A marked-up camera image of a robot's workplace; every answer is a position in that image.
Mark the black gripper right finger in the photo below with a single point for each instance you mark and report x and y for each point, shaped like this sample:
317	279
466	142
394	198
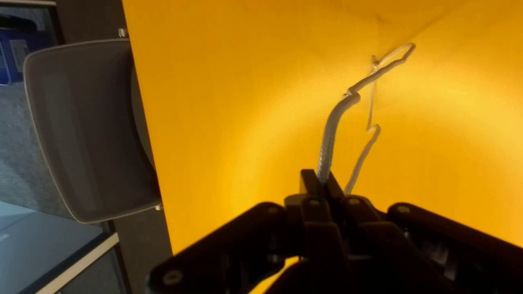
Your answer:
414	245

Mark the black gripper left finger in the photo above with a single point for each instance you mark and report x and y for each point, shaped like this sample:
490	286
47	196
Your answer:
271	245

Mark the grey mesh office chair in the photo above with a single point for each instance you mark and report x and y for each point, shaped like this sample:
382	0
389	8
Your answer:
87	131

